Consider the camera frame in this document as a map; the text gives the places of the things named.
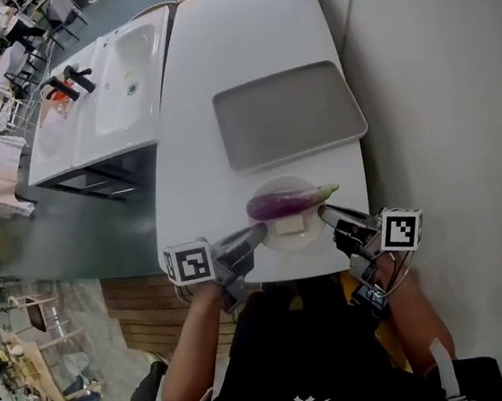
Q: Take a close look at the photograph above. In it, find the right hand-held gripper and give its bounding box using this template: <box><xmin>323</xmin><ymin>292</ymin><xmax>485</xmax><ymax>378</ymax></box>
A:
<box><xmin>317</xmin><ymin>192</ymin><xmax>437</xmax><ymax>328</ymax></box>

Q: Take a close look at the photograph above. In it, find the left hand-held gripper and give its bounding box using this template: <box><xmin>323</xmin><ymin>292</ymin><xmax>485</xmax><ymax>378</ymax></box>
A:
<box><xmin>160</xmin><ymin>221</ymin><xmax>279</xmax><ymax>322</ymax></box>

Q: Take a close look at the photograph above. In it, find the purple eggplant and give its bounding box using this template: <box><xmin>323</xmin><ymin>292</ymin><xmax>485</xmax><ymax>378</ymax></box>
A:
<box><xmin>244</xmin><ymin>182</ymin><xmax>343</xmax><ymax>223</ymax></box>

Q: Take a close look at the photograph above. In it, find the person's right forearm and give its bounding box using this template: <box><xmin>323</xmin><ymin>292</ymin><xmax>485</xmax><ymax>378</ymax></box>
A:
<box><xmin>370</xmin><ymin>245</ymin><xmax>461</xmax><ymax>382</ymax></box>

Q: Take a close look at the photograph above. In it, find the person's left forearm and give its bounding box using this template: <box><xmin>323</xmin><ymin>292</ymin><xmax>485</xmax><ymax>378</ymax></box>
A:
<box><xmin>146</xmin><ymin>281</ymin><xmax>246</xmax><ymax>401</ymax></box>

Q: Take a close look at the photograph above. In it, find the white round plate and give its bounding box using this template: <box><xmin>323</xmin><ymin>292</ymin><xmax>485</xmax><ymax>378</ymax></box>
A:
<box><xmin>247</xmin><ymin>170</ymin><xmax>332</xmax><ymax>256</ymax></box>

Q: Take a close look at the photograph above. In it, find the small white block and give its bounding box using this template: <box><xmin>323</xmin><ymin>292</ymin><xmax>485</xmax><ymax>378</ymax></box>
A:
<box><xmin>274</xmin><ymin>216</ymin><xmax>306</xmax><ymax>237</ymax></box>

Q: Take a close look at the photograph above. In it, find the grey rectangular tray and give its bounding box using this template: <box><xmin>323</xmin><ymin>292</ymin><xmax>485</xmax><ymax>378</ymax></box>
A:
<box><xmin>208</xmin><ymin>55</ymin><xmax>372</xmax><ymax>175</ymax></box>

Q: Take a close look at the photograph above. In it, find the wooden slatted pallet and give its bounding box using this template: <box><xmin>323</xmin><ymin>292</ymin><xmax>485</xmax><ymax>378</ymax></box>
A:
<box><xmin>99</xmin><ymin>261</ymin><xmax>241</xmax><ymax>371</ymax></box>

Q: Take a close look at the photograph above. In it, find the person's black printed shirt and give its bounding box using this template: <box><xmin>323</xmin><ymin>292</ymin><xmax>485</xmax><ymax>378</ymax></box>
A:
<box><xmin>103</xmin><ymin>253</ymin><xmax>502</xmax><ymax>401</ymax></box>

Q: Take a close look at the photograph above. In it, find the black sink stand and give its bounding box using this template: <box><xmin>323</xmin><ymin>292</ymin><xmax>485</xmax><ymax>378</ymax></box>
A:
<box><xmin>33</xmin><ymin>143</ymin><xmax>165</xmax><ymax>213</ymax></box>

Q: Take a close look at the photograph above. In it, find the white double sink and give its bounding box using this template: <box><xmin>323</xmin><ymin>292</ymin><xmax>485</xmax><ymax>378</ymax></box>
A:
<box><xmin>7</xmin><ymin>4</ymin><xmax>191</xmax><ymax>187</ymax></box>

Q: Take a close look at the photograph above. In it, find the white table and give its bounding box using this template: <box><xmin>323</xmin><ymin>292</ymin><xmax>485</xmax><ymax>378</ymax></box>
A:
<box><xmin>123</xmin><ymin>0</ymin><xmax>380</xmax><ymax>298</ymax></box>

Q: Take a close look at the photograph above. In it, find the wooden stool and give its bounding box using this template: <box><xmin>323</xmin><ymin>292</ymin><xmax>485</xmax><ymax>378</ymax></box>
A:
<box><xmin>8</xmin><ymin>286</ymin><xmax>87</xmax><ymax>355</ymax></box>

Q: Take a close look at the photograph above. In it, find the orange object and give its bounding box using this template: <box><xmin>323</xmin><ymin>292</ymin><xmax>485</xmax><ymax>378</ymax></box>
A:
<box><xmin>49</xmin><ymin>86</ymin><xmax>79</xmax><ymax>104</ymax></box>

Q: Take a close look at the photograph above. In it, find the long wooden table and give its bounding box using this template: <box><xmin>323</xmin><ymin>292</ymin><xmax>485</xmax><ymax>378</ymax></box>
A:
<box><xmin>0</xmin><ymin>323</ymin><xmax>73</xmax><ymax>401</ymax></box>

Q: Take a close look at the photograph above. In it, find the black chair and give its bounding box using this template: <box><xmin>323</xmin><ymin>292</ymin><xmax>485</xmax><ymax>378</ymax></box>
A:
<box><xmin>39</xmin><ymin>0</ymin><xmax>92</xmax><ymax>52</ymax></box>

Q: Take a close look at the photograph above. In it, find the thin gripper cable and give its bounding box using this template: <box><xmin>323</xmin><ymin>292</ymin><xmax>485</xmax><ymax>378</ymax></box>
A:
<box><xmin>384</xmin><ymin>246</ymin><xmax>418</xmax><ymax>293</ymax></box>

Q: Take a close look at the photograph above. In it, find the white strap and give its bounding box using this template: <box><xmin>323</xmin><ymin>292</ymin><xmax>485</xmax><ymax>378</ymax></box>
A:
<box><xmin>427</xmin><ymin>335</ymin><xmax>467</xmax><ymax>401</ymax></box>

